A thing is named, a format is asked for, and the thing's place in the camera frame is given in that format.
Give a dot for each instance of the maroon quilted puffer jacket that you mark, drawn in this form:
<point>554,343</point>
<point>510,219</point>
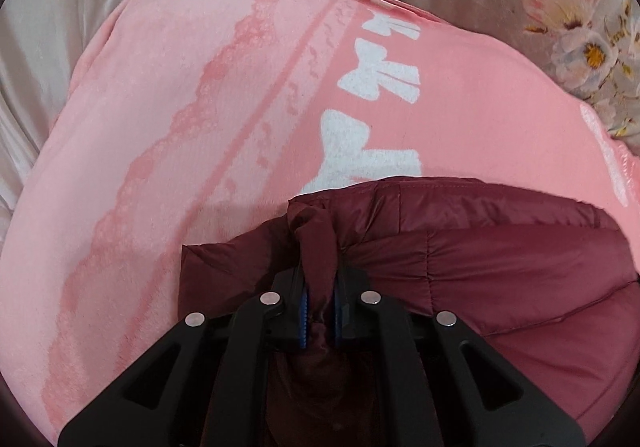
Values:
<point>551,283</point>

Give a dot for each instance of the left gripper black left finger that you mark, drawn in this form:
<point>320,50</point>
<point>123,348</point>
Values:
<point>204,383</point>

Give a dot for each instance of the white satin curtain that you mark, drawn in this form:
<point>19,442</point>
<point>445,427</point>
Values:
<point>41,41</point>

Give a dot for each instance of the pink fleece blanket with bows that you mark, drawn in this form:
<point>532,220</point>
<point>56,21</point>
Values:
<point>194,121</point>

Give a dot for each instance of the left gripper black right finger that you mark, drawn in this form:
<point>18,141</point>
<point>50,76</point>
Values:
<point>433,381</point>

